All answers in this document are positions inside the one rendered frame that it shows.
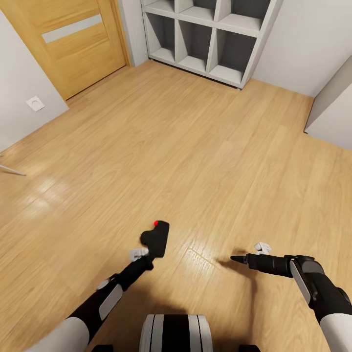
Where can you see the wall socket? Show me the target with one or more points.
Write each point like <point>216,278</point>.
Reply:
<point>35,103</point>

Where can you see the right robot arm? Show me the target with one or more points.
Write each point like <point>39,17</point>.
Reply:
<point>331,304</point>

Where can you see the bookcase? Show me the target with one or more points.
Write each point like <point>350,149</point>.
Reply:
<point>222,20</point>

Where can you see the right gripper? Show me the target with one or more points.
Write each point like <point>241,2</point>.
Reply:
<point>263,263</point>

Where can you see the robot trunk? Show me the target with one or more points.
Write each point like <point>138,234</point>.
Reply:
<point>176,333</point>

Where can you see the digital camera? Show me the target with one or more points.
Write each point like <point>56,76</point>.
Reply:
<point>157,238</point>

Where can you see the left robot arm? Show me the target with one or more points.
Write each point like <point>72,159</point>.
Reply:
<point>75,333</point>

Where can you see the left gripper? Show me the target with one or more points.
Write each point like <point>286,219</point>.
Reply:
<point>138,267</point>

